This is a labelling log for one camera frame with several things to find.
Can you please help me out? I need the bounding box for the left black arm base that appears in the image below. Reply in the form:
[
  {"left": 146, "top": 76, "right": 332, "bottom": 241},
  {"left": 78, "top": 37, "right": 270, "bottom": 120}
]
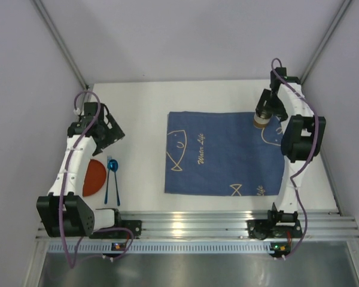
[{"left": 89, "top": 220, "right": 142, "bottom": 239}]

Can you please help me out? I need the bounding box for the red plate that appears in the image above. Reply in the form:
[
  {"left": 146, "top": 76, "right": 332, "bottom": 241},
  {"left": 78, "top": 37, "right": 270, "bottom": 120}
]
[{"left": 83, "top": 159, "right": 107, "bottom": 197}]

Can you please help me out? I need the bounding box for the blue fish placemat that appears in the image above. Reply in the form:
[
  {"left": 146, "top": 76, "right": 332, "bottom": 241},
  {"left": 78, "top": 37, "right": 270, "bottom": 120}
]
[{"left": 165, "top": 112, "right": 285, "bottom": 197}]

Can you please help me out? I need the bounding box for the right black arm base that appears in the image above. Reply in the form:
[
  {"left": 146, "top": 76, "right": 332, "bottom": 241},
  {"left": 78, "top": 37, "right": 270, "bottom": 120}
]
[{"left": 247, "top": 219, "right": 302, "bottom": 240}]

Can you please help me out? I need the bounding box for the blue metal spoon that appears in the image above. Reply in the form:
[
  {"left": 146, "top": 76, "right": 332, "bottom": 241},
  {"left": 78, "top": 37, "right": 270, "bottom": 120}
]
[{"left": 108, "top": 158, "right": 121, "bottom": 206}]

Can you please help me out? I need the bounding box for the brown paper cup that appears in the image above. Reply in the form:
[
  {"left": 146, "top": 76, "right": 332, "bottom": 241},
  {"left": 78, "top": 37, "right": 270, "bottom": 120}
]
[{"left": 253, "top": 113, "right": 270, "bottom": 129}]

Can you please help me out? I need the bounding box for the slotted cable duct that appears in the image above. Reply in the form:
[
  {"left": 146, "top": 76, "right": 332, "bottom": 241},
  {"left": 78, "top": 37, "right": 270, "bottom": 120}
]
[{"left": 49, "top": 241, "right": 291, "bottom": 254}]

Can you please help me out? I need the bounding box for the aluminium mounting rail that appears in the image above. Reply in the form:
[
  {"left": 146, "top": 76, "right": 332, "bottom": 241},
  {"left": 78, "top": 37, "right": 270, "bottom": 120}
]
[{"left": 121, "top": 211, "right": 359, "bottom": 241}]

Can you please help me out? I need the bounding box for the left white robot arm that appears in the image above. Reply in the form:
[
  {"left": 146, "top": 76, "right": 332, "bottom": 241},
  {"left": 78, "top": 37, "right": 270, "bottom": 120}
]
[{"left": 36, "top": 102, "right": 124, "bottom": 237}]

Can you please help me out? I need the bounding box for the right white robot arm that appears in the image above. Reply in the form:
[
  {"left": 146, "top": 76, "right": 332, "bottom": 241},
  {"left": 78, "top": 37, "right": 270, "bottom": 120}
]
[{"left": 254, "top": 67, "right": 326, "bottom": 213}]

